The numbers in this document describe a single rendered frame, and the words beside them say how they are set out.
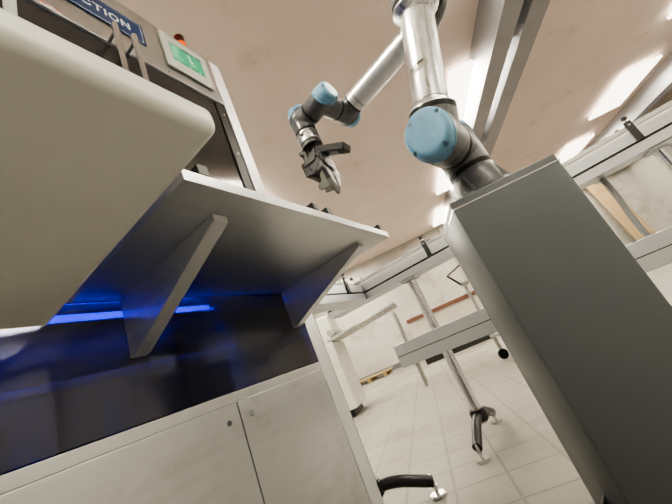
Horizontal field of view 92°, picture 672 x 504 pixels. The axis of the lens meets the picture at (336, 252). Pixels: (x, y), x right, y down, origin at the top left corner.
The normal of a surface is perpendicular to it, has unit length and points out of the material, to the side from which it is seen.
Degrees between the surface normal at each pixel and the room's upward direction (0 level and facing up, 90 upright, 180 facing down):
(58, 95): 180
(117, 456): 90
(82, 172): 180
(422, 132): 97
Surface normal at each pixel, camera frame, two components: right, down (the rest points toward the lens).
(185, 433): 0.75, -0.49
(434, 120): -0.65, 0.15
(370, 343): -0.25, -0.24
